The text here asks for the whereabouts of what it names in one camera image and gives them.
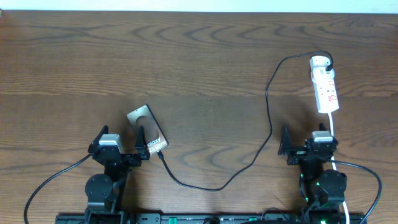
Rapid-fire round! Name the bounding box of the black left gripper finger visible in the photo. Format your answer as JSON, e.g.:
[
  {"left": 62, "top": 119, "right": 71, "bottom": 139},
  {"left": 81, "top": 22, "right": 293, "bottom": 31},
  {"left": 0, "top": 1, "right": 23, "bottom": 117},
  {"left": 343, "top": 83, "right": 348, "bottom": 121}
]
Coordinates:
[
  {"left": 91, "top": 125, "right": 109, "bottom": 147},
  {"left": 134, "top": 126, "right": 149, "bottom": 156}
]

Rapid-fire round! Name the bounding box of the black charging cable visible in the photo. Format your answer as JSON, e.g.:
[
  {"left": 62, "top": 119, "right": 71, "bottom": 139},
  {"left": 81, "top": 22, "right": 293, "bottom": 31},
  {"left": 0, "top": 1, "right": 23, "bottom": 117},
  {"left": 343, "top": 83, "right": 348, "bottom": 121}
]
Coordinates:
[{"left": 156, "top": 50, "right": 334, "bottom": 192}]

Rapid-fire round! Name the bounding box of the bronze Galaxy smartphone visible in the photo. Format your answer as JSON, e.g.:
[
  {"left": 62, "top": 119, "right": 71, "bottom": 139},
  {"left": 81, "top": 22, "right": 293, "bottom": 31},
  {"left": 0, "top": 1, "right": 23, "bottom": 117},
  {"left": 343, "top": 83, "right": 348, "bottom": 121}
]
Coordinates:
[{"left": 126, "top": 104, "right": 169, "bottom": 155}]

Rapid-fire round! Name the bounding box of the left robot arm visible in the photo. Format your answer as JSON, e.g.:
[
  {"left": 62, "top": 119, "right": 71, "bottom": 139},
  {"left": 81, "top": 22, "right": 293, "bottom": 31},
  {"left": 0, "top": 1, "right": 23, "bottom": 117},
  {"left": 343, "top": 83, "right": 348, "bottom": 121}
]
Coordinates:
[{"left": 84, "top": 125, "right": 150, "bottom": 223}]

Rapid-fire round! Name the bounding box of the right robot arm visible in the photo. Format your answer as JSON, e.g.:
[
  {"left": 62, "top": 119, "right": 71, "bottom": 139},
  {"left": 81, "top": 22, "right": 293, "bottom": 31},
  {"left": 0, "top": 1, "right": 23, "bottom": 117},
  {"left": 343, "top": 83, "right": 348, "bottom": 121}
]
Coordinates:
[{"left": 278, "top": 123, "right": 347, "bottom": 223}]

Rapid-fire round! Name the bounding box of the white charger plug adapter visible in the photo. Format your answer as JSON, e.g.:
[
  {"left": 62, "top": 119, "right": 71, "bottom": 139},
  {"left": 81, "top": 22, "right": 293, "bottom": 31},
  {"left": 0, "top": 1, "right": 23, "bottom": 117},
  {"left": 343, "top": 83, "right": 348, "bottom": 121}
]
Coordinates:
[{"left": 310, "top": 55, "right": 331, "bottom": 70}]

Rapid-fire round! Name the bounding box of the white power strip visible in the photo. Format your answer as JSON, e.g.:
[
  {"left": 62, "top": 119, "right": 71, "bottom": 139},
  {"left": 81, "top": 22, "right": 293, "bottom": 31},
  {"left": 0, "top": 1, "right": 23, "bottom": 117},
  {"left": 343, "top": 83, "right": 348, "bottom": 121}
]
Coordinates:
[{"left": 311, "top": 67, "right": 339, "bottom": 114}]

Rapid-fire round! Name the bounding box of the white power strip cord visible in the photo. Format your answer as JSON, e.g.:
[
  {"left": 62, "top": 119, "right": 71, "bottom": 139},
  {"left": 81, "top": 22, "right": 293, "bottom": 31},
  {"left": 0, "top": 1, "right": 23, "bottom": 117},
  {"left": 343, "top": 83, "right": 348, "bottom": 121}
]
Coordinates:
[{"left": 327, "top": 112, "right": 350, "bottom": 224}]

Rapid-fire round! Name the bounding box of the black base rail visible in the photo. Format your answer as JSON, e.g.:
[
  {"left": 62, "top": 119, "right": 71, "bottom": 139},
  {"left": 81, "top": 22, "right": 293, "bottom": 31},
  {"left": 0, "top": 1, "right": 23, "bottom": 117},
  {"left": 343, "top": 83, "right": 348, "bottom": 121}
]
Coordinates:
[{"left": 55, "top": 212, "right": 367, "bottom": 224}]

